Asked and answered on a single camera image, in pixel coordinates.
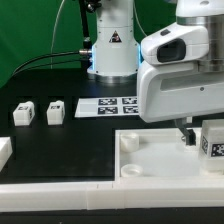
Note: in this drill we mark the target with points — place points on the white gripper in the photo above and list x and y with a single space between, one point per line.
169 82

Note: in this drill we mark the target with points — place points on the white square tabletop panel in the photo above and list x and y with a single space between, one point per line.
158 153

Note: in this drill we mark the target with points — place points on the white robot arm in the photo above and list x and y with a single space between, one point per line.
116 56

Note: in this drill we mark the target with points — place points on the marker sheet with tags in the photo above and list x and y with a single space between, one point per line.
107 106

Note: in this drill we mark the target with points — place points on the white side fence block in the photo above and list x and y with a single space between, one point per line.
5 151

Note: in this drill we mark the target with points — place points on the white obstacle fence rail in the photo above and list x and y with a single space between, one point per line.
109 195

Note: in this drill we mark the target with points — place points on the black cable upright connector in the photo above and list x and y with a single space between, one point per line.
85 29

